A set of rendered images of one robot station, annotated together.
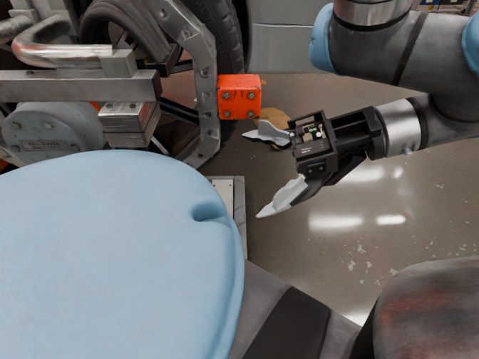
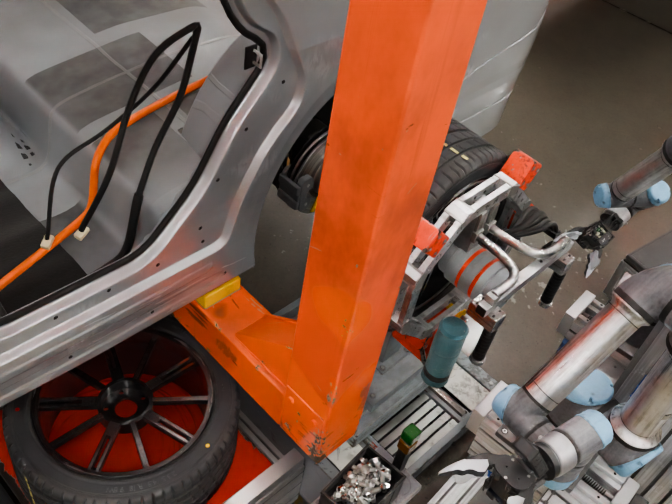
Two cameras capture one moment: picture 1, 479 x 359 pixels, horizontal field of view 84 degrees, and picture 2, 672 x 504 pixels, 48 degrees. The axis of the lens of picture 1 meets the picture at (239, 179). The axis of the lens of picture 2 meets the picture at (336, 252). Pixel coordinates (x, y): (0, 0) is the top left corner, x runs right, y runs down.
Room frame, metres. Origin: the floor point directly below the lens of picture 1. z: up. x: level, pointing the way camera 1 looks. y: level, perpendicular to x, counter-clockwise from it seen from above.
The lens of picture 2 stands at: (-0.20, 1.83, 2.43)
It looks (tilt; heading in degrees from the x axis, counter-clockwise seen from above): 45 degrees down; 308
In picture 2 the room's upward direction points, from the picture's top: 11 degrees clockwise
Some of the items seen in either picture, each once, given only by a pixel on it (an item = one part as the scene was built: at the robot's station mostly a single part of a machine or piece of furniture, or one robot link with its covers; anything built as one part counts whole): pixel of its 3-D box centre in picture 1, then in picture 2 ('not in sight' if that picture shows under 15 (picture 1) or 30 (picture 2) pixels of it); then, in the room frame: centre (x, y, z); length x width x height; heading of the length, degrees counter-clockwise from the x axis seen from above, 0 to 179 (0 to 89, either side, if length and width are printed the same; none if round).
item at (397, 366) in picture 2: not in sight; (385, 332); (0.70, 0.32, 0.32); 0.40 x 0.30 x 0.28; 91
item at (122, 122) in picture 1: (132, 113); (556, 257); (0.32, 0.14, 0.93); 0.09 x 0.05 x 0.05; 1
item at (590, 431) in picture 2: not in sight; (580, 437); (-0.09, 0.83, 1.21); 0.11 x 0.08 x 0.09; 80
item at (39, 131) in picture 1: (74, 115); (478, 274); (0.46, 0.32, 0.85); 0.21 x 0.14 x 0.14; 1
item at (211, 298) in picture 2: not in sight; (209, 280); (1.00, 0.88, 0.71); 0.14 x 0.14 x 0.05; 1
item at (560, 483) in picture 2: not in sight; (556, 456); (-0.07, 0.83, 1.12); 0.11 x 0.08 x 0.11; 170
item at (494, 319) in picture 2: not in sight; (486, 313); (0.32, 0.48, 0.93); 0.09 x 0.05 x 0.05; 1
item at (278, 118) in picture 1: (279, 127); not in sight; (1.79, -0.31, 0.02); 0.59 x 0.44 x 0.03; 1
